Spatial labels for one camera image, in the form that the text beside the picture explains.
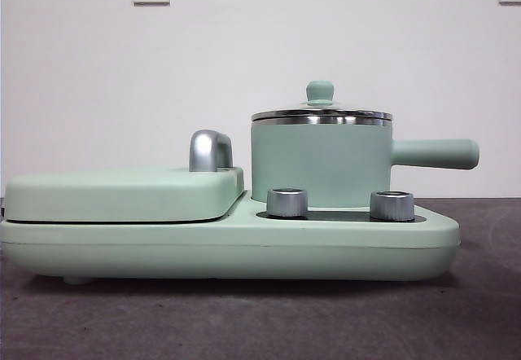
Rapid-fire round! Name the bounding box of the mint green cooker base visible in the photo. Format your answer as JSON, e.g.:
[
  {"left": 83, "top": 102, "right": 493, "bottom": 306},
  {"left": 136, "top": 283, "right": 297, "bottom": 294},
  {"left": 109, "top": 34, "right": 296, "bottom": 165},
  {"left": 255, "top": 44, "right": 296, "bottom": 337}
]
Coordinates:
[{"left": 0, "top": 188, "right": 462, "bottom": 286}]

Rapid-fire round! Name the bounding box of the mint green small steamer pot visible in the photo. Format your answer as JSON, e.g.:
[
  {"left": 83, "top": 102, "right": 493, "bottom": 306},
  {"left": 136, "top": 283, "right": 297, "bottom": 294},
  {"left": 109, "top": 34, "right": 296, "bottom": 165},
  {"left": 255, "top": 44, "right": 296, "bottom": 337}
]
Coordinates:
[{"left": 249, "top": 111, "right": 480, "bottom": 207}]

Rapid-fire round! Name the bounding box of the silver cover handle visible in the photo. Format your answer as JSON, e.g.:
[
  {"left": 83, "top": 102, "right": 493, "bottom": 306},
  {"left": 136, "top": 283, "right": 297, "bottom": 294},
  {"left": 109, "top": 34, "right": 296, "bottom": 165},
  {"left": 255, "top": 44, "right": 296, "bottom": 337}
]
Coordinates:
[{"left": 188, "top": 130, "right": 234, "bottom": 173}]

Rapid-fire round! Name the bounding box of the silver black control knob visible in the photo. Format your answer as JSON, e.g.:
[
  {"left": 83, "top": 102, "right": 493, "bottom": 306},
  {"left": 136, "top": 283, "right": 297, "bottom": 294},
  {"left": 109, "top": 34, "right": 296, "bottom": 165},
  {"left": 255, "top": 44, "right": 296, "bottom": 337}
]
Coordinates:
[
  {"left": 370, "top": 190, "right": 415, "bottom": 221},
  {"left": 265, "top": 187, "right": 309, "bottom": 217}
]

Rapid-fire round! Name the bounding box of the glass lid with mint knob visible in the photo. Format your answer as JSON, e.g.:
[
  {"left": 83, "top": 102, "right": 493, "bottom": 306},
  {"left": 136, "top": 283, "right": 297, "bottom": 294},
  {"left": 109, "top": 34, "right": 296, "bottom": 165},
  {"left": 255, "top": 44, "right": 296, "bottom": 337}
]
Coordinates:
[{"left": 250, "top": 81, "right": 394, "bottom": 121}]

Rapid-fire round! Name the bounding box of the mint green hinged cooker cover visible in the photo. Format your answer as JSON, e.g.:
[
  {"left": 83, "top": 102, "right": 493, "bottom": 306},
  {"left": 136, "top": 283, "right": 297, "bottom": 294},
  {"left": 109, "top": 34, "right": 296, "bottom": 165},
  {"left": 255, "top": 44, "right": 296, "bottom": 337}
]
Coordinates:
[{"left": 3, "top": 165, "right": 246, "bottom": 223}]

